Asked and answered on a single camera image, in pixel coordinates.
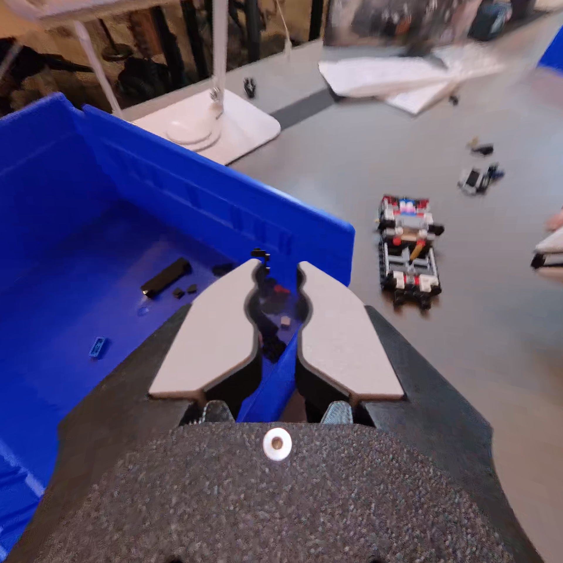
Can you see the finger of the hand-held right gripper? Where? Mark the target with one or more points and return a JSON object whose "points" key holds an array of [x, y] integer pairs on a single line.
{"points": [[552, 241]]}

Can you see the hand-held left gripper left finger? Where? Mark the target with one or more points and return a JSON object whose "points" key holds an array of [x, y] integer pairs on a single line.
{"points": [[207, 347]]}

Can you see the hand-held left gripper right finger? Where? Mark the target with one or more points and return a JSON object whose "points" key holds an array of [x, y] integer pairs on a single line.
{"points": [[347, 347]]}

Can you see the black brick axle assembly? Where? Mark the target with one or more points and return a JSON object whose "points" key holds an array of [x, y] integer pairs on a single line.
{"points": [[475, 180]]}

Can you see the small black angled brick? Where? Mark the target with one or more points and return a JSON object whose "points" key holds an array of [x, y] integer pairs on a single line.
{"points": [[261, 257]]}

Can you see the brick car model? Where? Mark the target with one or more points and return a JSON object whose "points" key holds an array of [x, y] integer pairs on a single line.
{"points": [[409, 251]]}

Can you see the large blue plastic bin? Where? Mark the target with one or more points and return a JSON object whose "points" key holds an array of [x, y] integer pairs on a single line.
{"points": [[88, 220]]}

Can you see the toy car set box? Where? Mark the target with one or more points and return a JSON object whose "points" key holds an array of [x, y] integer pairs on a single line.
{"points": [[396, 19]]}

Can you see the tiny black brick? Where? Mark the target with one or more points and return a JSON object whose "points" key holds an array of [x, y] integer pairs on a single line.
{"points": [[179, 292]]}

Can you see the long black brick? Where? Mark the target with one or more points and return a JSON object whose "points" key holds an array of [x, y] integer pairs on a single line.
{"points": [[165, 277]]}

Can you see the small blue brick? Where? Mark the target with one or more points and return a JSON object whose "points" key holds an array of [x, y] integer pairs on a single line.
{"points": [[497, 171], [98, 347]]}

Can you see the small black clip brick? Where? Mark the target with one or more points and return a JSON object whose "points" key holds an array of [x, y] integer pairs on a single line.
{"points": [[482, 148]]}

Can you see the white book stand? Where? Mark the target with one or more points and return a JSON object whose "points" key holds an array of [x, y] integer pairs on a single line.
{"points": [[211, 123]]}

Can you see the white numbered paper bag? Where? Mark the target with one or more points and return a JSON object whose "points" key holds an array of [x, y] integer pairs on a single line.
{"points": [[396, 75]]}

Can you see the small black box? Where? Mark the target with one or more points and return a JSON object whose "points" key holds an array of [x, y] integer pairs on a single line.
{"points": [[488, 19]]}

